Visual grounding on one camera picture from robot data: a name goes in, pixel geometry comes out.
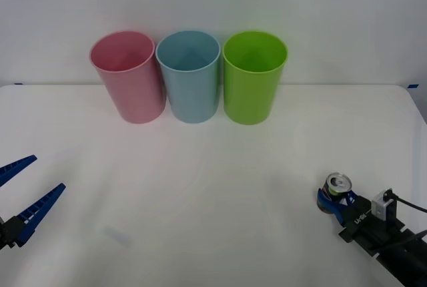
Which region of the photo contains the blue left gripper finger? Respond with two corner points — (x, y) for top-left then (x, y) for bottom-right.
(0, 154), (38, 188)
(14, 183), (67, 248)

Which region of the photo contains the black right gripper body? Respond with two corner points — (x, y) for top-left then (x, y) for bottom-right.
(338, 197), (406, 258)

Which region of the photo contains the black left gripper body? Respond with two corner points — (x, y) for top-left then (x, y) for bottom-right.
(0, 214), (21, 252)

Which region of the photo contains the pale blue plastic bin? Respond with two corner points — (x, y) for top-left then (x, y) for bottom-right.
(155, 29), (222, 124)

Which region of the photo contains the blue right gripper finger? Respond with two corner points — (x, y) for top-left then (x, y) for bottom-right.
(316, 188), (346, 225)
(340, 190), (360, 206)

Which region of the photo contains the blue drink can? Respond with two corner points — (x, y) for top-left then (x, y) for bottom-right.
(316, 172), (354, 216)

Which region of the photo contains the green plastic bin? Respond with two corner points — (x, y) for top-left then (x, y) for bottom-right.
(222, 29), (288, 125)

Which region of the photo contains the pink plastic bin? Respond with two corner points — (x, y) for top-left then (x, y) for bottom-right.
(89, 30), (167, 125)

